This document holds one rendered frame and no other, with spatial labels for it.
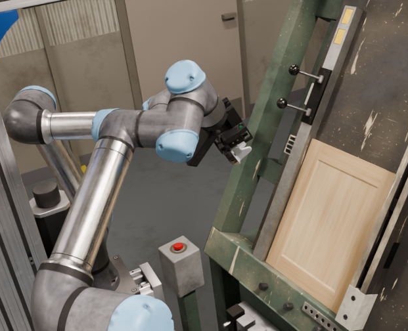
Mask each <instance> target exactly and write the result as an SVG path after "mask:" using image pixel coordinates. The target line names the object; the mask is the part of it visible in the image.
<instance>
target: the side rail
mask: <svg viewBox="0 0 408 331"><path fill-rule="evenodd" d="M320 1H321V0H291V3H290V6H289V8H288V12H287V14H286V18H285V20H284V23H283V26H282V29H281V32H280V34H279V38H278V40H277V43H276V45H275V49H274V51H273V54H272V57H271V60H270V63H269V66H268V68H267V71H266V74H265V77H264V79H263V83H262V85H261V89H260V91H259V94H258V97H257V100H256V103H255V105H254V109H253V111H252V114H251V116H250V120H249V122H248V125H247V128H248V130H249V132H250V133H251V135H252V136H253V139H251V140H250V141H248V142H247V143H246V146H245V147H248V146H250V147H251V148H252V150H251V151H250V152H249V153H248V154H247V155H246V156H245V157H243V159H242V160H241V161H240V164H239V165H233V168H232V171H231V174H230V176H229V180H228V182H227V185H226V187H225V191H224V193H223V196H222V199H221V202H220V205H219V207H218V210H217V213H216V216H215V219H214V222H213V225H212V226H214V227H215V228H216V229H217V230H219V231H220V232H238V233H239V232H240V230H241V228H242V225H243V223H244V220H245V217H246V214H247V212H248V208H249V206H250V203H251V201H252V198H253V195H254V193H255V190H256V187H257V185H258V181H259V179H260V176H259V175H258V171H259V169H260V166H261V163H262V160H263V157H268V154H269V151H270V149H271V145H272V143H273V140H274V138H275V135H276V132H277V129H278V127H279V124H280V121H281V118H282V116H283V113H284V109H285V108H283V109H281V108H278V107H277V100H278V99H279V98H284V99H286V100H287V102H288V99H289V96H290V94H291V91H292V88H293V86H294V82H295V80H296V77H297V75H295V76H292V75H290V74H289V72H288V69H289V67H290V66H291V65H293V64H296V65H298V66H299V68H300V66H301V64H302V60H303V58H304V55H305V53H306V50H307V46H308V44H309V41H310V39H311V36H312V33H313V31H314V28H315V25H316V23H317V19H318V17H316V15H315V14H316V12H317V9H318V6H319V3H320ZM245 147H244V148H245Z"/></svg>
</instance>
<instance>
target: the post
mask: <svg viewBox="0 0 408 331"><path fill-rule="evenodd" d="M177 300H178V305H179V312H180V316H181V323H182V327H183V331H202V329H201V325H200V317H199V312H198V304H197V299H196V291H195V290H193V291H192V292H190V293H188V294H187V295H185V296H183V297H182V298H179V297H178V296H177Z"/></svg>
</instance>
